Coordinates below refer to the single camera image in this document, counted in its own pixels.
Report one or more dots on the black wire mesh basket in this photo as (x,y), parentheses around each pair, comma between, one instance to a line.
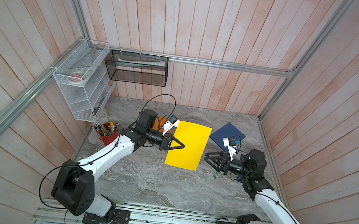
(153,77)

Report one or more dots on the tape roll in shelf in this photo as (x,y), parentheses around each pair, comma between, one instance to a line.
(78,77)

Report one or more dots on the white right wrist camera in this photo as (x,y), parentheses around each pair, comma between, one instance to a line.
(232,145)

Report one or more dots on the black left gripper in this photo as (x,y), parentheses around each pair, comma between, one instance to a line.
(166,141)

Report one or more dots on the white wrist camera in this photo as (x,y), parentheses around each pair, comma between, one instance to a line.
(232,145)
(171,122)

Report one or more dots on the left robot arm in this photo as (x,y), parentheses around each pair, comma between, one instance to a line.
(74,187)

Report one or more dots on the white wire mesh shelf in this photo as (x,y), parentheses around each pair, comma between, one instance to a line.
(86,101)

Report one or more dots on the orange paper document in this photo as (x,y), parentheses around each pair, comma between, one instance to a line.
(159,122)

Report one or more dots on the blue paper document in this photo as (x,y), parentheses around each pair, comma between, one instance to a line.
(227,131)

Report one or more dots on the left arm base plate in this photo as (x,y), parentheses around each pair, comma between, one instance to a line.
(114,216)

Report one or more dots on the dark navy book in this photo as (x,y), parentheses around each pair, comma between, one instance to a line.
(243,159)

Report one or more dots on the red pen holder cup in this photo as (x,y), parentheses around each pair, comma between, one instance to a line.
(109,135)

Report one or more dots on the yellow paper document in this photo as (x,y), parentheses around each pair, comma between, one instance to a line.
(194,137)

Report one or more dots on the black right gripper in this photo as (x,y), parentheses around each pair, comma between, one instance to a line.
(225,165)

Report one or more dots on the paper in black basket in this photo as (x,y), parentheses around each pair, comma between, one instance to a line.
(140,64)

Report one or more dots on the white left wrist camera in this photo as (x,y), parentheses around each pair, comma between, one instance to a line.
(171,122)

